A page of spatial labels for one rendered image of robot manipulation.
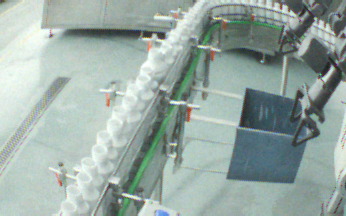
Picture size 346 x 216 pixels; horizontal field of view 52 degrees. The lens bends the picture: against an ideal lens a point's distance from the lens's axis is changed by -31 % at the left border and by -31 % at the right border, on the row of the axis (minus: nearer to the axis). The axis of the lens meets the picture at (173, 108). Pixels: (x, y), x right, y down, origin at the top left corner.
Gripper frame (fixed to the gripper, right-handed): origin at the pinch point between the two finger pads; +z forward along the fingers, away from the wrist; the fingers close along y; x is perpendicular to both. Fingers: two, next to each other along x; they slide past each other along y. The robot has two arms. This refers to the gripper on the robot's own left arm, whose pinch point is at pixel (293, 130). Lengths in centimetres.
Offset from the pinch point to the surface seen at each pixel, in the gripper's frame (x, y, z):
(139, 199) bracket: -18.0, 5.3, 31.3
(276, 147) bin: 24, -53, 32
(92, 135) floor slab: -25, -176, 163
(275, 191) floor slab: 89, -137, 101
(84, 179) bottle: -30.8, 9.7, 31.6
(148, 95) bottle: -24, -34, 31
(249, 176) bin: 24, -53, 48
